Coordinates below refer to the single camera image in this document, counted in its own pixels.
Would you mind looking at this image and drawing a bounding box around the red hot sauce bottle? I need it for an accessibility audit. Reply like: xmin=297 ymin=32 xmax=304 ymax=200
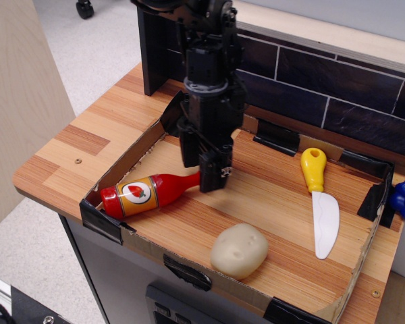
xmin=101 ymin=172 xmax=200 ymax=219

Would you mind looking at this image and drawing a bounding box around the cardboard fence with black tape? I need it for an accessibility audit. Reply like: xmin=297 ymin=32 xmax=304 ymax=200
xmin=80 ymin=108 xmax=393 ymax=323

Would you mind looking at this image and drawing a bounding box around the beige toy potato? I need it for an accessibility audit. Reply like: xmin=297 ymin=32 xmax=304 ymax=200
xmin=210 ymin=223 xmax=269 ymax=280

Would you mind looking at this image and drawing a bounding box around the dark tile backsplash panel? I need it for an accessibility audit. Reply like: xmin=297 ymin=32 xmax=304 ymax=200
xmin=137 ymin=1 xmax=405 ymax=160

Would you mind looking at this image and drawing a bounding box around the black caster wheel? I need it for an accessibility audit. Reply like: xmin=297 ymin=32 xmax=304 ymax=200
xmin=76 ymin=0 xmax=95 ymax=20

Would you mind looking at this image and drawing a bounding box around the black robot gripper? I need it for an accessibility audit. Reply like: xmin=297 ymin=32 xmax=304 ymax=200
xmin=176 ymin=76 xmax=248 ymax=194

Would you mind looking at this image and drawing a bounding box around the light plywood panel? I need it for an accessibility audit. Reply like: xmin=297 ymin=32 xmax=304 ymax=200
xmin=0 ymin=1 xmax=75 ymax=223

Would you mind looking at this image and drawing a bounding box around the black equipment base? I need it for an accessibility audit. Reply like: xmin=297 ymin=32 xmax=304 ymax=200
xmin=0 ymin=287 xmax=70 ymax=324

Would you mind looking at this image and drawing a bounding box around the yellow handled toy knife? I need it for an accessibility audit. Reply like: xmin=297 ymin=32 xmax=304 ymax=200
xmin=300 ymin=148 xmax=340 ymax=260

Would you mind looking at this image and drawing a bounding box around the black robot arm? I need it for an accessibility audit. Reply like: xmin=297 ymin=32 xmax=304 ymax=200
xmin=134 ymin=1 xmax=247 ymax=192

